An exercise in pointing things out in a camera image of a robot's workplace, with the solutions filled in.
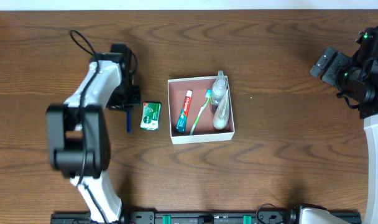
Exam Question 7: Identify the white cardboard box pink interior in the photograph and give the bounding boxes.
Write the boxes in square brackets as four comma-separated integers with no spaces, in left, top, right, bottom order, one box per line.
[167,76,235,144]

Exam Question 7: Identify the blue disposable razor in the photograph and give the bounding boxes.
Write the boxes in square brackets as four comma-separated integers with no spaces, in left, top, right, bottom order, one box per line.
[126,110,132,134]

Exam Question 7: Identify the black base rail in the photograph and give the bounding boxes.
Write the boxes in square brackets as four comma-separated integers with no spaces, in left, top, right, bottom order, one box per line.
[50,210,362,224]

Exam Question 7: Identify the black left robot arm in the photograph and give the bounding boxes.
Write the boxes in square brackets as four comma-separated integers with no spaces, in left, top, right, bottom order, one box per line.
[46,50,141,223]

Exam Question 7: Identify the white patterned lotion tube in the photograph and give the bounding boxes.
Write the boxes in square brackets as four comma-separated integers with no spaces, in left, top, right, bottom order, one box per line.
[213,90,229,130]

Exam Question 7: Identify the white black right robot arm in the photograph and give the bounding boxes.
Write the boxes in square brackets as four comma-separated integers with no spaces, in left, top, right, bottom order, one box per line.
[310,47,378,223]

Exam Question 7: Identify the green white soap packet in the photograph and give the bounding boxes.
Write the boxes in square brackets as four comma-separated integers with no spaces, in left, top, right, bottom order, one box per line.
[140,102,162,131]

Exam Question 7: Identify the clear pump soap bottle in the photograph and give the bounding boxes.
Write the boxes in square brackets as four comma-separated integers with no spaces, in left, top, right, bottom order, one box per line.
[211,70,228,106]

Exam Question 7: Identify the red green toothpaste tube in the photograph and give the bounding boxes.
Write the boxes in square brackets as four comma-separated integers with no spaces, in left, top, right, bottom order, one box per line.
[175,90,193,133]

